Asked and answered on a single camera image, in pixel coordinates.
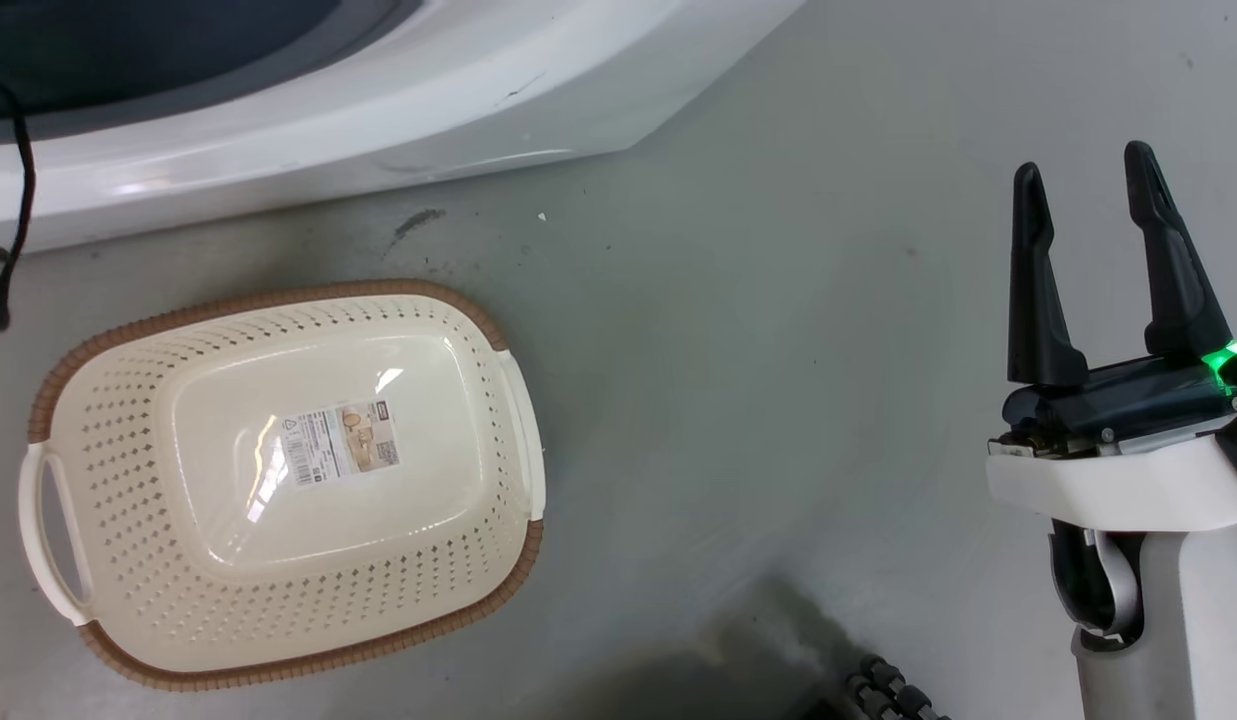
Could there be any black cord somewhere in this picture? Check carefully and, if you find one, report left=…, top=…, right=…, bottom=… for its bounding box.
left=0, top=66, right=37, bottom=333

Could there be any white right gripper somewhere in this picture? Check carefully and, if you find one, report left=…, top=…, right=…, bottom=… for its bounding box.
left=985, top=141, right=1237, bottom=533

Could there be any cream plastic laundry basket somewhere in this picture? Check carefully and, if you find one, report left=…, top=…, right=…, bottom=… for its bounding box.
left=18, top=279, right=547, bottom=693

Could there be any paper label sticker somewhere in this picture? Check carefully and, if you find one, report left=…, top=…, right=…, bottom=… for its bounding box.
left=277, top=400, right=400, bottom=488

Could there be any white washing machine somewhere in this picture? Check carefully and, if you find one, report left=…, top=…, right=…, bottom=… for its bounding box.
left=0, top=0, right=807, bottom=255

